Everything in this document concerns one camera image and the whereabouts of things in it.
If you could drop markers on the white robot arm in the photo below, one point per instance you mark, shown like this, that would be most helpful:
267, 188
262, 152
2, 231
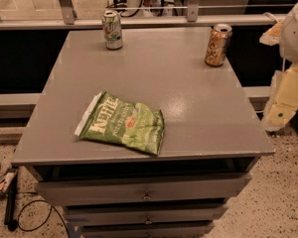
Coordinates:
288, 43

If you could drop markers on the green jalapeno chip bag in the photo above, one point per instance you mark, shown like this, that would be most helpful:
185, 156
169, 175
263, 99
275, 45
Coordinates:
111, 120

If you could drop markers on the power strip on floor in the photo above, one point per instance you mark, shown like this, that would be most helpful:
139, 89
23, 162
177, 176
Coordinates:
6, 181

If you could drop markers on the orange soda can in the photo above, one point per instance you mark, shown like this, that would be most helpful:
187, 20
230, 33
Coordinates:
218, 43

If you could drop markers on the grey drawer cabinet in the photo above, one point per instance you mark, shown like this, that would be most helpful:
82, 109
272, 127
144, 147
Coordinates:
211, 140

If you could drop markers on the green white soda can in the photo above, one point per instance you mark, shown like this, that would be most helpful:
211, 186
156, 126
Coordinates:
111, 26

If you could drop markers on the metal window railing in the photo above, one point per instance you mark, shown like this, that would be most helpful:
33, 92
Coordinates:
86, 14

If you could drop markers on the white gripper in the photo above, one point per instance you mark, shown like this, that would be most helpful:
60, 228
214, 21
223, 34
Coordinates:
296, 34

